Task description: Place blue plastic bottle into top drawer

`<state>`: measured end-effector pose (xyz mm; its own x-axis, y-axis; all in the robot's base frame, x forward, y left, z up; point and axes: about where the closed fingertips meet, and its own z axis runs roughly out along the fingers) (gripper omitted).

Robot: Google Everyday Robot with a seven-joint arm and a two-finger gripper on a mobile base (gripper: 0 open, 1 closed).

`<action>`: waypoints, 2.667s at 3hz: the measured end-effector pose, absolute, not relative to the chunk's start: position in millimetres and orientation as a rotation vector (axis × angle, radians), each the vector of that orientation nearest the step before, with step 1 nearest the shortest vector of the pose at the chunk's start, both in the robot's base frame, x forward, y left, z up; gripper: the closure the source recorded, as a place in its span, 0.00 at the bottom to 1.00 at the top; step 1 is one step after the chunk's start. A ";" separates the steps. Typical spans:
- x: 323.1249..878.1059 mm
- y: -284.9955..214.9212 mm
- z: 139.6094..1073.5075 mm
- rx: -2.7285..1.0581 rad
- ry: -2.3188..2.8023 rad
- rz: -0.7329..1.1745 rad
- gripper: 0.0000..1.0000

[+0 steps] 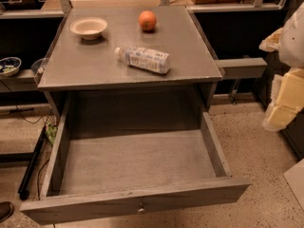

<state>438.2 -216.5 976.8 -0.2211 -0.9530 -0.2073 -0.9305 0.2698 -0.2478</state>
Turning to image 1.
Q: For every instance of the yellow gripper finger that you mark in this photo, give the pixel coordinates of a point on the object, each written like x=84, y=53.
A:
x=277, y=118

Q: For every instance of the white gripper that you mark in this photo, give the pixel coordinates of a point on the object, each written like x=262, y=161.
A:
x=294, y=45

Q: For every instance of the clear plastic water bottle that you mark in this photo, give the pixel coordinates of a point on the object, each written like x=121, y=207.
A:
x=144, y=58

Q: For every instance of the open grey top drawer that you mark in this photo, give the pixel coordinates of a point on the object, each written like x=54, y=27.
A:
x=115, y=150

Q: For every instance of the metal drawer knob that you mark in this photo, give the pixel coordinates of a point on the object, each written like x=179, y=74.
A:
x=141, y=209

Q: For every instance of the orange fruit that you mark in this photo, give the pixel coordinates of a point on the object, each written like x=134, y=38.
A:
x=147, y=20

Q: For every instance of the grey wooden cabinet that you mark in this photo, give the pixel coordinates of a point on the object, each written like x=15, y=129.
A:
x=77, y=64

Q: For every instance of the beige paper bowl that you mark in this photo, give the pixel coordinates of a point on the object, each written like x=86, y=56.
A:
x=89, y=28

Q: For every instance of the clear plastic cup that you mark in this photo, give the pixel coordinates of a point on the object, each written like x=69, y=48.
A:
x=39, y=66

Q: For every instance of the black floor bar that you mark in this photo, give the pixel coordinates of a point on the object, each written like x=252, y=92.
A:
x=33, y=157

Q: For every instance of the dark shoe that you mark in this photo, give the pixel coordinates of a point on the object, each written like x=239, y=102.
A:
x=6, y=210

